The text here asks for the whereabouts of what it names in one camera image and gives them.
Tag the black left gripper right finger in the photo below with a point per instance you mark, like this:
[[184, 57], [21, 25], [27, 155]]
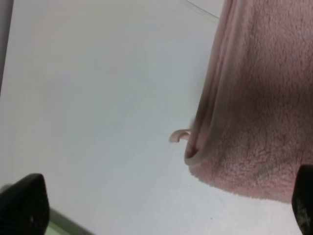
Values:
[[302, 199]]

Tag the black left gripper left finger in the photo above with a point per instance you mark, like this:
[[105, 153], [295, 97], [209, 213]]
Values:
[[24, 207]]

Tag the pink fleece towel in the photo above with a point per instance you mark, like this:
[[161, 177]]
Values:
[[254, 124]]

